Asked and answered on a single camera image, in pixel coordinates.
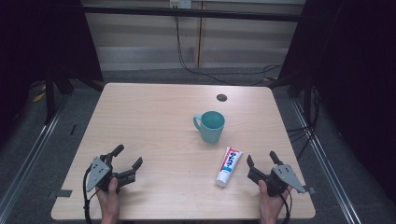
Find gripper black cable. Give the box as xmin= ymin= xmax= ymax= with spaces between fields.
xmin=278 ymin=187 xmax=293 ymax=224
xmin=82 ymin=165 xmax=100 ymax=224

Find black floor cables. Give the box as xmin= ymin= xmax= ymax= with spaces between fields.
xmin=286 ymin=88 xmax=323 ymax=161

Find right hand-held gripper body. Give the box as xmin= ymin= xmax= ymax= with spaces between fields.
xmin=247 ymin=163 xmax=306 ymax=198

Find person's left hand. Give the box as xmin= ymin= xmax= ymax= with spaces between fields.
xmin=95 ymin=176 xmax=120 ymax=216

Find black wall cable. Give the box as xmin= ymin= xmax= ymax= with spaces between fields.
xmin=174 ymin=7 xmax=283 ymax=87

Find aluminium floor rail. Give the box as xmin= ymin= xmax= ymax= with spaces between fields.
xmin=290 ymin=99 xmax=363 ymax=224
xmin=0 ymin=102 xmax=64 ymax=218

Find white toothpaste tube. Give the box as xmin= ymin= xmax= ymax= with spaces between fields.
xmin=215 ymin=146 xmax=244 ymax=189

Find black curtain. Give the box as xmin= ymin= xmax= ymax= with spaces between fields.
xmin=0 ymin=0 xmax=105 ymax=138
xmin=277 ymin=0 xmax=396 ymax=197

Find black horizontal bar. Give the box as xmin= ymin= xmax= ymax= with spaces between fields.
xmin=82 ymin=5 xmax=303 ymax=22

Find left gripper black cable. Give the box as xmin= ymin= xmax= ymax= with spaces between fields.
xmin=82 ymin=165 xmax=100 ymax=224

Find teal mug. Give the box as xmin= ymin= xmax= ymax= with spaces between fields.
xmin=192 ymin=110 xmax=226 ymax=145

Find person's right hand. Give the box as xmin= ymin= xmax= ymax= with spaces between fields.
xmin=258 ymin=179 xmax=293 ymax=218

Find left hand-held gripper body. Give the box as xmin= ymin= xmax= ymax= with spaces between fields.
xmin=85 ymin=153 xmax=137 ymax=193

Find black metal stand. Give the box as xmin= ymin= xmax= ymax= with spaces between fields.
xmin=44 ymin=66 xmax=76 ymax=125
xmin=288 ymin=74 xmax=321 ymax=129

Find wall power socket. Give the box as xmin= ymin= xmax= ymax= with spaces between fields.
xmin=168 ymin=0 xmax=192 ymax=9

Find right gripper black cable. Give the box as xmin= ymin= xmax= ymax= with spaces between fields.
xmin=278 ymin=187 xmax=293 ymax=224

